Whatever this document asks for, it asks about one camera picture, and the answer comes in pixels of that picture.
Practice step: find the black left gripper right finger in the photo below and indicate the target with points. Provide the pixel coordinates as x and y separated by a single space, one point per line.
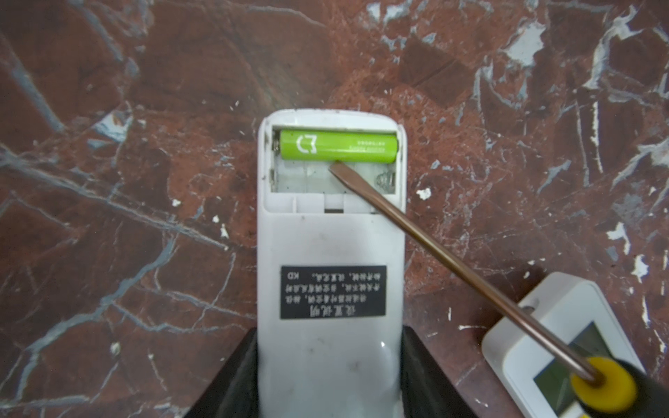
426 391

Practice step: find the green AA battery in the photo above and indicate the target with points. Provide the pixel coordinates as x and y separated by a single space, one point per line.
352 147

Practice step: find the white remote with red buttons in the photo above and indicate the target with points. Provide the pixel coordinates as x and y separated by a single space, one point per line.
330 277

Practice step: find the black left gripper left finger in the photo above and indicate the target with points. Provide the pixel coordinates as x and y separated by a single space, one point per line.
234 390

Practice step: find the black yellow screwdriver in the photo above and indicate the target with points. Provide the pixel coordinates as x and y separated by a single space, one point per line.
605 387

